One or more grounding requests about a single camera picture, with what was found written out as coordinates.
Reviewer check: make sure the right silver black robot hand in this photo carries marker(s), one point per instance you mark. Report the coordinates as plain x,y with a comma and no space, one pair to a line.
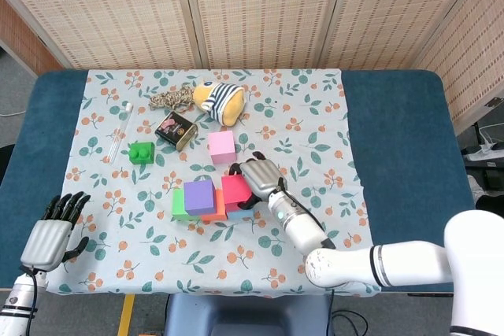
262,176

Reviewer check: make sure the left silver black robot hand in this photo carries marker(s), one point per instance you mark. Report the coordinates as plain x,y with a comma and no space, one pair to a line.
47,243

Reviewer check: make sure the red foam cube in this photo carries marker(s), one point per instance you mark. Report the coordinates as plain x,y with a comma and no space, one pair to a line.
235,190

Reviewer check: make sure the blue foam cube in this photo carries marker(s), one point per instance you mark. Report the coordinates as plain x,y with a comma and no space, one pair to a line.
240,215

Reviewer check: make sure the pink foam cube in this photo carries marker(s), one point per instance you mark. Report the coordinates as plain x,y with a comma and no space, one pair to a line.
221,146

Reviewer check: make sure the orange foam cube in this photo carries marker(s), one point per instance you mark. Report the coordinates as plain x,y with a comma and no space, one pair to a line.
218,210

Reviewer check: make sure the purple foam cube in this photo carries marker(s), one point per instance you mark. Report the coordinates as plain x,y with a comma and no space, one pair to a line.
199,196

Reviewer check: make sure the green foam cube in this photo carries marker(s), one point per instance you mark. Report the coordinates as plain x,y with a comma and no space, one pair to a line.
177,206

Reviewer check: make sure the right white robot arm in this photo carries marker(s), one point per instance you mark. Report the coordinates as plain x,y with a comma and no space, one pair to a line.
393,257

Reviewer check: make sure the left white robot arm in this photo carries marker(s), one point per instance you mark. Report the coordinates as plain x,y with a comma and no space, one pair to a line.
17,304

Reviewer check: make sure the floral berry tablecloth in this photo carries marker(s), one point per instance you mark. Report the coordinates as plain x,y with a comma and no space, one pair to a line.
118,233

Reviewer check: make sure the yellow striped plush toy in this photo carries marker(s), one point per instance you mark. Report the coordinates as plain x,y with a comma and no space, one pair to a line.
220,102

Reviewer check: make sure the black gold tin can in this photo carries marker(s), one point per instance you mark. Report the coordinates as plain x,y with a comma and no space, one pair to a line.
175,129

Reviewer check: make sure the green toy building brick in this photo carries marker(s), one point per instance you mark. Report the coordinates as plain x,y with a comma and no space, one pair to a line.
141,153

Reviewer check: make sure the clear plastic tube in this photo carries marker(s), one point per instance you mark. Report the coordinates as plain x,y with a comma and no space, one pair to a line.
120,131

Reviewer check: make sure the white shoe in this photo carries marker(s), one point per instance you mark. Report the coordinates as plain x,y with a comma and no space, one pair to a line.
475,188

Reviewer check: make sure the white power strip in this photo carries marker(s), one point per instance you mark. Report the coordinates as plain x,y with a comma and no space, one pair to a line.
484,157

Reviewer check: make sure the black equipment box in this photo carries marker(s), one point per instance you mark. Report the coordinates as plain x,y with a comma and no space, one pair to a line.
492,176

